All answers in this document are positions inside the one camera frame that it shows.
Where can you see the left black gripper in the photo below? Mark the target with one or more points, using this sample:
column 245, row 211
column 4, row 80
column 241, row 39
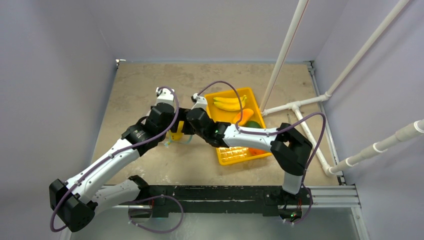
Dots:
column 172, row 128

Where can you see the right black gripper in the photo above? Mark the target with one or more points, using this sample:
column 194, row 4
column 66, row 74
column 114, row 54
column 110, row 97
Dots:
column 189, row 126

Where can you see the clear zip bag blue zipper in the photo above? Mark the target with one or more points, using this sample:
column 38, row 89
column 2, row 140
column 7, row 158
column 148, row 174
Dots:
column 182, row 141

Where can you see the yellow lemon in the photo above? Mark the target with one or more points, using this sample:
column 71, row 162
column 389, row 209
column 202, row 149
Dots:
column 175, row 136

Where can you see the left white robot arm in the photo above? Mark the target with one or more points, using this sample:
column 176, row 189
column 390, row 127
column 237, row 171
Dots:
column 72, row 200

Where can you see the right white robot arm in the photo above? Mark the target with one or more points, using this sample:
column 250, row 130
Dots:
column 289, row 147

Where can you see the yellow banana bunch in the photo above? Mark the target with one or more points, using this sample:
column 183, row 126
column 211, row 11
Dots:
column 230, row 104

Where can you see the yellow plastic tray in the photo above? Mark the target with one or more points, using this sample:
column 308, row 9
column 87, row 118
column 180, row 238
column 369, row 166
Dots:
column 234, row 155

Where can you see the orange yellow mango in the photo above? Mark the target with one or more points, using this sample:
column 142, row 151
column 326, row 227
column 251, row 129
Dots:
column 243, row 117

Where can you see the green avocado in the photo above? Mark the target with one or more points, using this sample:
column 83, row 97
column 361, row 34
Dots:
column 252, row 124

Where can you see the orange fruit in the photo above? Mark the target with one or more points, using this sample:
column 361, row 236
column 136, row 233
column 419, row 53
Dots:
column 256, row 152

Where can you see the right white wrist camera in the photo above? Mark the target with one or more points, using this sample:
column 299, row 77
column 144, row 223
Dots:
column 199, row 102

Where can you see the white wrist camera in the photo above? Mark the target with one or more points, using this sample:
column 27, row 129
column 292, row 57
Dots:
column 164, row 95
column 199, row 102

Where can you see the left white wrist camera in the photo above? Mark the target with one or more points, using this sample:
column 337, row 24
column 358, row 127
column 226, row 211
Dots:
column 164, row 95

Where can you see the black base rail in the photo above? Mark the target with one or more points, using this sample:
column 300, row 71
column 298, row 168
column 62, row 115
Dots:
column 267, row 200

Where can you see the aluminium frame rail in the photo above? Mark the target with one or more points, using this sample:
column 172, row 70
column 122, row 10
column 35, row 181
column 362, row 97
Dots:
column 341, row 196

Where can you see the white pvc pipe frame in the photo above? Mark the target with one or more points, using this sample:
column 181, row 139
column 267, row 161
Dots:
column 409, row 132

